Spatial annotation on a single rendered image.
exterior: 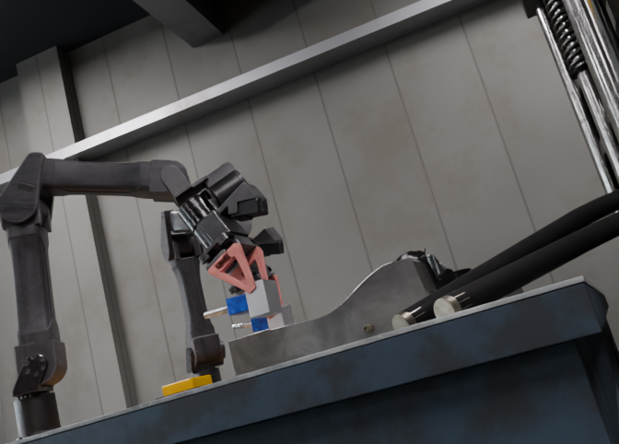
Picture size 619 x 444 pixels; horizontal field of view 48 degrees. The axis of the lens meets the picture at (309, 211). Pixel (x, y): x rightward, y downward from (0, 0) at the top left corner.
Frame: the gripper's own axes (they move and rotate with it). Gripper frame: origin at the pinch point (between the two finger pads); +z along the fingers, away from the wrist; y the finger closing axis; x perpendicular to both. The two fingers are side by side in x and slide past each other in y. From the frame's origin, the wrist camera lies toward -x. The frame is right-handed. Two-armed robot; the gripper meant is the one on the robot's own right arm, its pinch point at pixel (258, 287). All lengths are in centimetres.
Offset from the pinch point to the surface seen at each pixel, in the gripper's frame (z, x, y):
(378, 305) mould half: 13.8, -10.8, 10.3
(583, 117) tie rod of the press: -11, -77, 137
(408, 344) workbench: 31, -24, -52
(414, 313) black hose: 25.3, -21.1, -24.7
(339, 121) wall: -119, -13, 227
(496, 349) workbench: 36, -29, -52
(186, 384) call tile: 4.5, 17.9, -4.8
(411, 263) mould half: 12.8, -19.7, 10.2
